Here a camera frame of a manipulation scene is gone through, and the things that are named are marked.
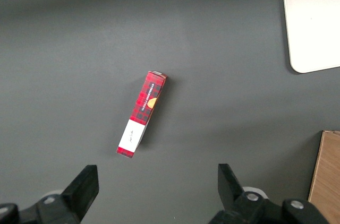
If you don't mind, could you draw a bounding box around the red tartan shortbread box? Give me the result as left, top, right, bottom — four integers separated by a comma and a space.
115, 70, 167, 159

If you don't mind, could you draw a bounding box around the white rectangular tray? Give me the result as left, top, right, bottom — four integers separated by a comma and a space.
282, 0, 340, 74

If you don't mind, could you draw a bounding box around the light wooden box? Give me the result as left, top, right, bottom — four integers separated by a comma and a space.
308, 130, 340, 224

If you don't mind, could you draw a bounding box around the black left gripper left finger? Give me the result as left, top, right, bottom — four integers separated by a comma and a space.
36, 165, 100, 224

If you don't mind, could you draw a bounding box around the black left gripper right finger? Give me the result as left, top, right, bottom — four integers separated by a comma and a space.
208, 163, 283, 224

